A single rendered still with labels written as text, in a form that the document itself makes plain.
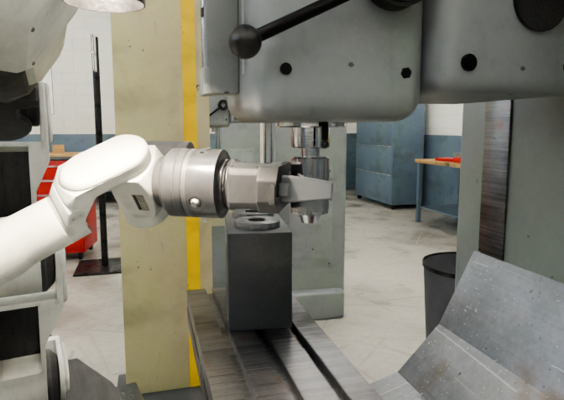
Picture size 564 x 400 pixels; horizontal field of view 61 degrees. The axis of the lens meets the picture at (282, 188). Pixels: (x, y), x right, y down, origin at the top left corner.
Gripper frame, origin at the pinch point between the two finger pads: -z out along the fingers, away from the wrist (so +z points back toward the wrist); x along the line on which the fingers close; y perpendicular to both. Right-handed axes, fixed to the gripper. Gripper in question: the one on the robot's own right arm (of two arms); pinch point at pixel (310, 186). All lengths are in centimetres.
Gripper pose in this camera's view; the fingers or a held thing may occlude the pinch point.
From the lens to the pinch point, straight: 59.5
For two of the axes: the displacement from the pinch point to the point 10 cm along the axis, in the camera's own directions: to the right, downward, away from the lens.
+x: 1.6, -1.2, 9.8
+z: -9.9, -0.4, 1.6
